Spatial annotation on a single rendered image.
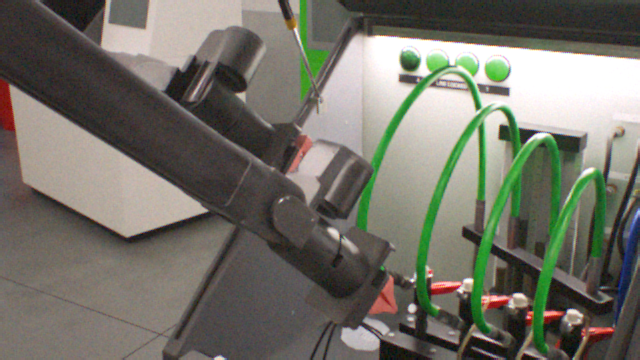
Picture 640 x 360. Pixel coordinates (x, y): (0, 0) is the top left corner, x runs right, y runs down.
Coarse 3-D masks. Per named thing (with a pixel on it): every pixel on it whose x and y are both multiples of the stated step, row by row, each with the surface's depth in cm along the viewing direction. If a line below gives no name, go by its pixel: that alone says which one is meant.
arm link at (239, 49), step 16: (224, 32) 87; (240, 32) 86; (208, 48) 87; (224, 48) 85; (240, 48) 85; (256, 48) 86; (144, 64) 85; (160, 64) 84; (192, 64) 86; (224, 64) 83; (240, 64) 84; (256, 64) 86; (160, 80) 83; (176, 80) 83; (240, 80) 85; (176, 96) 84
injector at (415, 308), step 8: (416, 296) 117; (416, 304) 117; (416, 312) 116; (424, 312) 118; (416, 320) 119; (424, 320) 119; (416, 328) 119; (424, 328) 119; (416, 336) 120; (424, 336) 120
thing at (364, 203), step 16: (432, 80) 106; (464, 80) 116; (416, 96) 103; (400, 112) 101; (480, 128) 123; (384, 144) 99; (480, 144) 125; (480, 160) 126; (480, 176) 128; (368, 192) 98; (480, 192) 129; (368, 208) 98
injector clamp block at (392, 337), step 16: (384, 336) 120; (400, 336) 120; (432, 336) 120; (448, 336) 120; (384, 352) 119; (400, 352) 117; (416, 352) 115; (432, 352) 115; (448, 352) 115; (480, 352) 115; (496, 352) 115
